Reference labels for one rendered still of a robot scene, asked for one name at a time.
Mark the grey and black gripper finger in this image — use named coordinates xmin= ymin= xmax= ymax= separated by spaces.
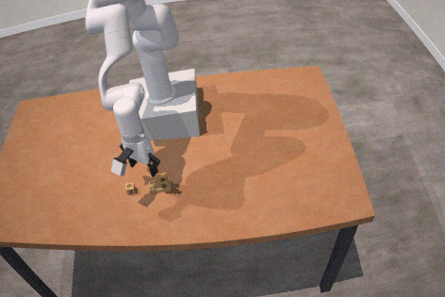
xmin=147 ymin=153 xmax=160 ymax=177
xmin=120 ymin=144 xmax=137 ymax=168

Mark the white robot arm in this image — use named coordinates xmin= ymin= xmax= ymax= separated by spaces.
xmin=86 ymin=0 xmax=179 ymax=143

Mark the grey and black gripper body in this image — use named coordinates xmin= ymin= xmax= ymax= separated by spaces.
xmin=122 ymin=136 xmax=156 ymax=164

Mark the tan number cube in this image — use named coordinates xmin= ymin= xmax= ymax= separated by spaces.
xmin=158 ymin=176 xmax=169 ymax=189
xmin=125 ymin=183 xmax=136 ymax=195

